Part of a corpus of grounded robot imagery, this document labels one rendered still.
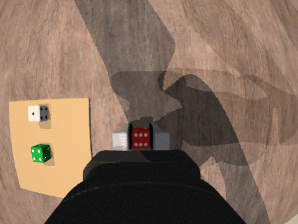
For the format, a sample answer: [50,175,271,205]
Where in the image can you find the white die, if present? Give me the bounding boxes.
[28,105,48,122]

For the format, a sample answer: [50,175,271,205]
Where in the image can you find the tan square mat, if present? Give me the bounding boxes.
[9,98,92,198]

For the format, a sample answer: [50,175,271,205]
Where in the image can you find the dark red die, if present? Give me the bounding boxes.
[132,128,150,149]

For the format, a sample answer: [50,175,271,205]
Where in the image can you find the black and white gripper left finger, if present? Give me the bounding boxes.
[112,123,132,151]

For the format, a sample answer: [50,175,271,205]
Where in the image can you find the green die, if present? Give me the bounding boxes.
[31,144,51,163]

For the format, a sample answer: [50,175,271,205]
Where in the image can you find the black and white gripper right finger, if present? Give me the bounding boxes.
[149,123,170,150]

